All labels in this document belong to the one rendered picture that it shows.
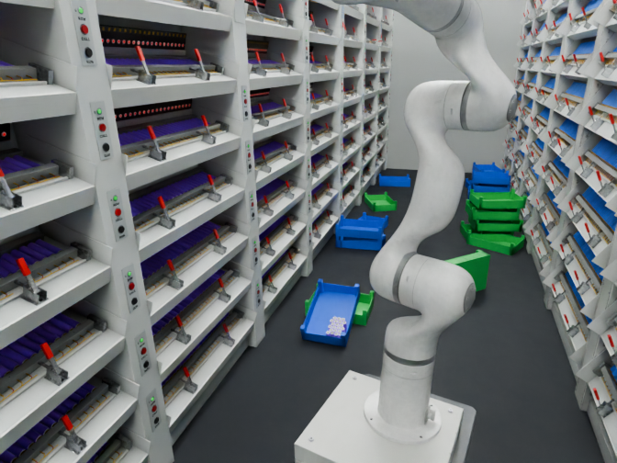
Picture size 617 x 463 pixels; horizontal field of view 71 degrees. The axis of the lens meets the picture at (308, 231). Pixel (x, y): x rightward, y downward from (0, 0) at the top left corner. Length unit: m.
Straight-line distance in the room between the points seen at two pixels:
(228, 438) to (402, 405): 0.70
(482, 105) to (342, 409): 0.78
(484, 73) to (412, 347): 0.58
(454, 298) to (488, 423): 0.85
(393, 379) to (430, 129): 0.57
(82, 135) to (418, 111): 0.71
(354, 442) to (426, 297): 0.39
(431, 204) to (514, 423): 1.00
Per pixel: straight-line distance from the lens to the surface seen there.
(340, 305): 2.09
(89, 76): 1.06
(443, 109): 0.97
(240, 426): 1.63
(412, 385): 1.07
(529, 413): 1.80
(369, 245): 2.87
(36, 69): 1.06
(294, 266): 2.30
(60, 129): 1.08
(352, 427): 1.14
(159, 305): 1.30
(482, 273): 2.47
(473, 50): 0.95
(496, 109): 0.94
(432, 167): 0.95
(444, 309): 0.94
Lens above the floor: 1.14
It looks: 21 degrees down
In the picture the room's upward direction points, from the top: 1 degrees counter-clockwise
